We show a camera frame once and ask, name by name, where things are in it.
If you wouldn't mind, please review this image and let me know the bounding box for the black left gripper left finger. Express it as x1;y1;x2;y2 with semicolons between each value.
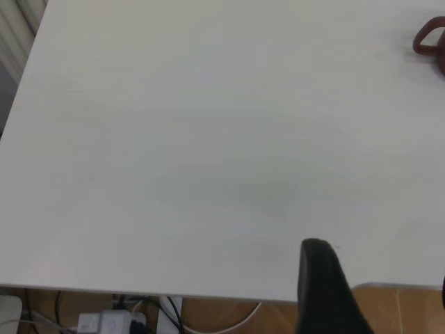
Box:
295;238;375;334

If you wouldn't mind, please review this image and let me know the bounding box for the red ceramic mug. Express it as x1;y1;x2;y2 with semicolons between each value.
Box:
412;15;445;76

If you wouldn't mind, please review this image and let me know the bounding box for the white table leg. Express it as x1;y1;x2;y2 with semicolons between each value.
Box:
156;295;184;334

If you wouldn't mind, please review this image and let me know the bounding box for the white power strip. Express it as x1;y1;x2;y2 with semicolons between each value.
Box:
76;310;147;334

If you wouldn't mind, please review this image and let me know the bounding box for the white box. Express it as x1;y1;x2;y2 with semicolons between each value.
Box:
0;294;24;334

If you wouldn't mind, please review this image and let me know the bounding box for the white pleated curtain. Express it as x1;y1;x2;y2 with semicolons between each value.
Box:
0;0;48;84

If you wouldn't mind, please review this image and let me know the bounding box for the white cable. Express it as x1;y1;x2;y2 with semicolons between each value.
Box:
180;301;262;332

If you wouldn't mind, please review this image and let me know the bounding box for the thick black cable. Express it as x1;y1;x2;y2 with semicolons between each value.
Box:
165;295;185;334

